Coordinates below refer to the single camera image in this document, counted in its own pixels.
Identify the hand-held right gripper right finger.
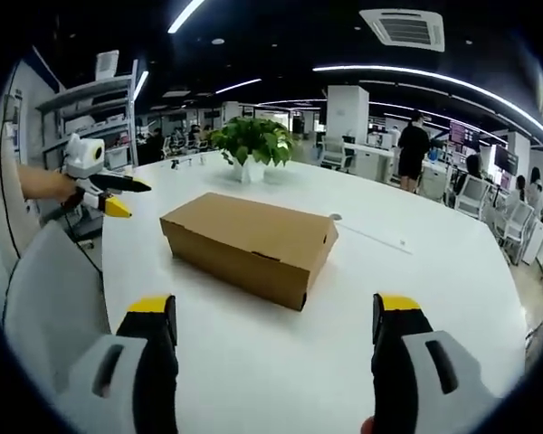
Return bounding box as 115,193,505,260
370,292,497,434

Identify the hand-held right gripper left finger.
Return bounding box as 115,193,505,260
53,294,179,434

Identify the brown cardboard shoe box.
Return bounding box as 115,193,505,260
159,192,339,313

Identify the person's left hand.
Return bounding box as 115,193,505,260
59,177,87,210

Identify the grey metal shelf rack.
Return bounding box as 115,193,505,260
34,58,141,171

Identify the grey chair back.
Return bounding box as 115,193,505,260
3,220,113,394

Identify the white plant pot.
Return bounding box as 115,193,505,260
232,156,267,184

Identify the green potted plant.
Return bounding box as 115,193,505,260
209,115,296,167

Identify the white office chair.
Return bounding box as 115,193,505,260
497,198,538,266
319,135,355,171
454,174,492,221

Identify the white square pillar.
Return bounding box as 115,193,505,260
326,84,370,142

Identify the ceiling air conditioner vent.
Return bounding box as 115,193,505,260
358,7,445,53

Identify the black cable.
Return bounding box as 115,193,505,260
0,80,105,326

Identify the wall monitor screen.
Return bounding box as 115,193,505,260
493,144,519,175

